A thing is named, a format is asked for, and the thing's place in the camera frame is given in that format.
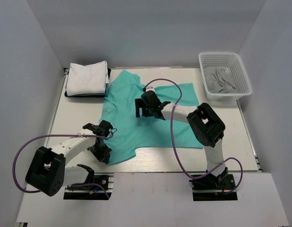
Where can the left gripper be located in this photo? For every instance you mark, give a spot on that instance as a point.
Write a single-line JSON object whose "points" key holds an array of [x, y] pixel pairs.
{"points": [[102, 157]]}

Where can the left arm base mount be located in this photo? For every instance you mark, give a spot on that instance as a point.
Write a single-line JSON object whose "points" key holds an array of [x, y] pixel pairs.
{"points": [[99, 189]]}

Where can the white plastic basket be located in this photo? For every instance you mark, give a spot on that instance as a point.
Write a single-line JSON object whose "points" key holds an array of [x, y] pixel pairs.
{"points": [[231, 62]]}

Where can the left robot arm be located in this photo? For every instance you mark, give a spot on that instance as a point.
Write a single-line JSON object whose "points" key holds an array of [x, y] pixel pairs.
{"points": [[48, 171]]}

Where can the grey t-shirt in basket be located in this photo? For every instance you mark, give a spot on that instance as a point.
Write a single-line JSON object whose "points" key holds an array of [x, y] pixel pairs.
{"points": [[219, 81]]}

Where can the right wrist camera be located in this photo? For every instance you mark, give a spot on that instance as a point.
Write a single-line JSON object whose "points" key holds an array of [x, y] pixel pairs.
{"points": [[148, 88]]}

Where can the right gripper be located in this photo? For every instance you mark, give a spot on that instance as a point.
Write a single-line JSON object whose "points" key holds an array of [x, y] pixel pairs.
{"points": [[140, 104]]}

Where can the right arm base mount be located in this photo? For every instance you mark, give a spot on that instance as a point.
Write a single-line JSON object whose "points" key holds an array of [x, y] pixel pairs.
{"points": [[205, 190]]}

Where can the teal t-shirt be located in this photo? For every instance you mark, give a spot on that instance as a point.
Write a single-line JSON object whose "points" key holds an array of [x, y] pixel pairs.
{"points": [[133, 132]]}

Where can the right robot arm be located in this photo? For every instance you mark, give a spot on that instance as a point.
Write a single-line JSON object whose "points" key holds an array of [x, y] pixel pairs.
{"points": [[207, 127]]}

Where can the folded white t-shirt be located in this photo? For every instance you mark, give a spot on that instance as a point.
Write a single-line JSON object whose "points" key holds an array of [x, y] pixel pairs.
{"points": [[97, 66]]}

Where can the folded dark t-shirt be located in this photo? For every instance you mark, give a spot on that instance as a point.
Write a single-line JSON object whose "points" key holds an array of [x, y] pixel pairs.
{"points": [[87, 83]]}

